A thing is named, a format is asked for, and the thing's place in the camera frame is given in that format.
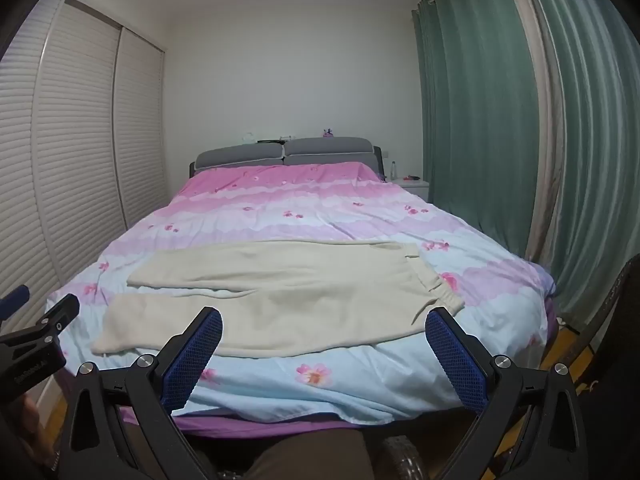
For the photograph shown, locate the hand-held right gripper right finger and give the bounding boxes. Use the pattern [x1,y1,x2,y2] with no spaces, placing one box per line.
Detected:
[425,306,589,480]

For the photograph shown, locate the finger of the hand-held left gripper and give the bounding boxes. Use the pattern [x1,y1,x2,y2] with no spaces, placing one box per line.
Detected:
[0,293,81,349]
[0,285,31,319]

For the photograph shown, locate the grey padded headboard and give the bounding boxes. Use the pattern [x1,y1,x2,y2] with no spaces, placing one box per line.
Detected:
[189,136,384,179]

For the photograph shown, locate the purple bed sheet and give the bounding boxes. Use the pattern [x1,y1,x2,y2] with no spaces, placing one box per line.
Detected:
[117,295,562,442]

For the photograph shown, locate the cream pants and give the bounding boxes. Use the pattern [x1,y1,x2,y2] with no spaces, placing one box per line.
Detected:
[90,240,466,361]

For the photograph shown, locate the green curtain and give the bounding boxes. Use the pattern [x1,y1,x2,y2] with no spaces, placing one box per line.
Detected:
[412,0,539,262]
[517,0,640,323]

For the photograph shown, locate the beige curtain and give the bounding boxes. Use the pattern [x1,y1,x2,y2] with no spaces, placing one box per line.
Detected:
[500,0,569,263]

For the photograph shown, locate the person's left hand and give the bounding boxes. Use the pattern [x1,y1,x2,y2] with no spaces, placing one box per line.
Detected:
[0,394,48,467]

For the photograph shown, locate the black wheel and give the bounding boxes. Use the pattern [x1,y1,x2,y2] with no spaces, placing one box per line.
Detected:
[382,437,427,480]

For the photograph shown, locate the white louvered wardrobe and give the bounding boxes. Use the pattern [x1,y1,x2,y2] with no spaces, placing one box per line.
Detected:
[0,0,166,411]

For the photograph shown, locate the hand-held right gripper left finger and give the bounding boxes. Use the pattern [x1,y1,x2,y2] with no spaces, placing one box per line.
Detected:
[50,306,236,480]

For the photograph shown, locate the pink floral duvet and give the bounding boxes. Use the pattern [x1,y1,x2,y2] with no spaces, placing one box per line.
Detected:
[44,161,556,423]

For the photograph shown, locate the white nightstand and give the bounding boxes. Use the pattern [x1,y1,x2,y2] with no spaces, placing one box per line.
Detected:
[391,177,431,202]

